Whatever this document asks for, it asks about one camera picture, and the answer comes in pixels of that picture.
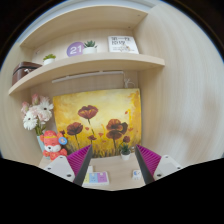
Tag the light wooden shelf unit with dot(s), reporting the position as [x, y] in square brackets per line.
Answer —
[90, 63]

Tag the pink and white flower bouquet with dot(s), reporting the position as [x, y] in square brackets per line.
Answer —
[36, 113]

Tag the red plush mouse toy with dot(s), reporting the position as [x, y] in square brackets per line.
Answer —
[52, 145]

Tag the small potted plant white pot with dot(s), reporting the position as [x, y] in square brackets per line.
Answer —
[125, 154]

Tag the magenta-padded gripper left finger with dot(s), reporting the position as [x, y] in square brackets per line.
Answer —
[77, 161]

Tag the white charger block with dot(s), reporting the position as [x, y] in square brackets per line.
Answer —
[137, 174]

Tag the light blue vase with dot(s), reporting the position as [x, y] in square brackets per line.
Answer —
[41, 142]

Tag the white light bar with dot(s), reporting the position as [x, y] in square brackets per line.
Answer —
[86, 76]

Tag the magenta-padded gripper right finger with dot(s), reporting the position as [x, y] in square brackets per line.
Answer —
[150, 161]

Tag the yellow poppy flower painting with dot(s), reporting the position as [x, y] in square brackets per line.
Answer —
[106, 103]

